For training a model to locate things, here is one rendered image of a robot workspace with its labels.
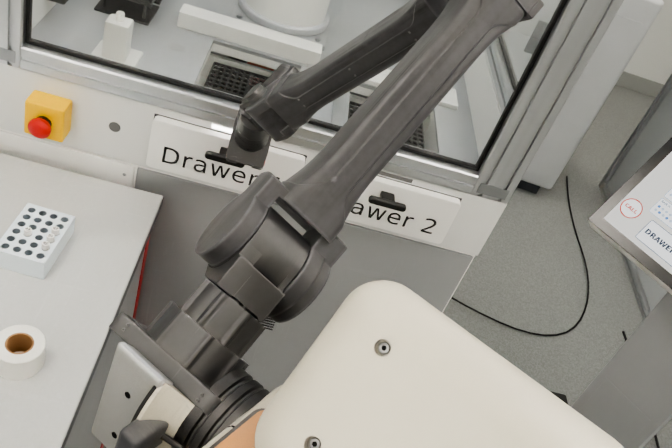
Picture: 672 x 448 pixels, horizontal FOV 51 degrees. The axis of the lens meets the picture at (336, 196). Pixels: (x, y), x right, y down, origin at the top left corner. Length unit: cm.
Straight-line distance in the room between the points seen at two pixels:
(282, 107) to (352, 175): 38
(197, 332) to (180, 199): 89
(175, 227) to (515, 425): 116
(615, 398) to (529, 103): 74
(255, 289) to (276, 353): 114
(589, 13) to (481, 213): 44
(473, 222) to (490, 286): 133
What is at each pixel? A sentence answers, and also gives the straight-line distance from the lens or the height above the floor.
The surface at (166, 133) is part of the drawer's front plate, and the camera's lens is 136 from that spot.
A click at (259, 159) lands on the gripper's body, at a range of 121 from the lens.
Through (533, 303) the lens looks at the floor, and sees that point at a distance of 282.
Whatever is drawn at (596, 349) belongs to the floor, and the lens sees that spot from 282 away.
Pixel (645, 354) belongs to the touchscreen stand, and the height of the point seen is 74.
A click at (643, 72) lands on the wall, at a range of 505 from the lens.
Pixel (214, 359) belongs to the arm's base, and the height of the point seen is 122.
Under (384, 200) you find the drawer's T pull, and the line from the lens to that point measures 135.
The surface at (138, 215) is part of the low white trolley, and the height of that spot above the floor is 76.
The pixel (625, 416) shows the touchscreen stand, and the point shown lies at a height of 58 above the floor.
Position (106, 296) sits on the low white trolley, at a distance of 125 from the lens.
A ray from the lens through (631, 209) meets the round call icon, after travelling 150.
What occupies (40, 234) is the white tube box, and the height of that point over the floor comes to 80.
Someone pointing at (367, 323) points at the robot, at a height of 138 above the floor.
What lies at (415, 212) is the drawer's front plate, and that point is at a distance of 141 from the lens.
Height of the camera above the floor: 169
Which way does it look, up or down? 36 degrees down
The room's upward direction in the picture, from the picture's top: 21 degrees clockwise
